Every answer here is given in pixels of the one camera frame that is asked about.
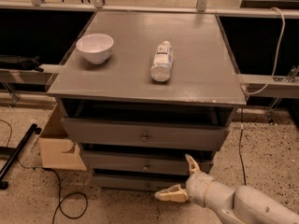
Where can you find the grey top drawer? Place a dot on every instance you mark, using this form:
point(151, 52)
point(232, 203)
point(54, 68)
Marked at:
point(145, 134)

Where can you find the clear plastic bottle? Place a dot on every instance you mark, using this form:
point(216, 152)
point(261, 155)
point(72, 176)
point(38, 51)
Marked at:
point(161, 68)

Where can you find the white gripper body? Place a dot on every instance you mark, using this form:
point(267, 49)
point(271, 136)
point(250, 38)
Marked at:
point(198, 186)

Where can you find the white ceramic bowl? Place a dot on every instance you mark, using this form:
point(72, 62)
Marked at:
point(95, 48)

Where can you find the grey bottom drawer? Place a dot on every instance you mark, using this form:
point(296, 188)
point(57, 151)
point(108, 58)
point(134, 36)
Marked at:
point(143, 183)

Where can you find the cardboard box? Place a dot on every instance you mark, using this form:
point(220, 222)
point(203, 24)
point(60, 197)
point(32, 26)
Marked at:
point(56, 149)

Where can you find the grey drawer cabinet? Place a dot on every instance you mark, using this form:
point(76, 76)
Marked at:
point(203, 89)

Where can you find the black cloth bag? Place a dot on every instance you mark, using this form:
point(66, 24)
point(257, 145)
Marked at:
point(20, 63)

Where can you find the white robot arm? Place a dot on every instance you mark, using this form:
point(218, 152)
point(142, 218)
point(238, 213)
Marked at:
point(244, 205)

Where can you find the black metal stand leg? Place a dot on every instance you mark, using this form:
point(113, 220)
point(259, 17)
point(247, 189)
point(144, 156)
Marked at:
point(10, 154)

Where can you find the metal frame rail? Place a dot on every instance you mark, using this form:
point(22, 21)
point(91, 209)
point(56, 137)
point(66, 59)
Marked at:
point(140, 6)

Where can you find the grey drawer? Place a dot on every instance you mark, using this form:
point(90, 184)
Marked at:
point(143, 183)
point(153, 162)
point(145, 134)

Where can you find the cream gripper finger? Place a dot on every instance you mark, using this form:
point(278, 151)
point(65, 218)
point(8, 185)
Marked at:
point(192, 164)
point(173, 194)

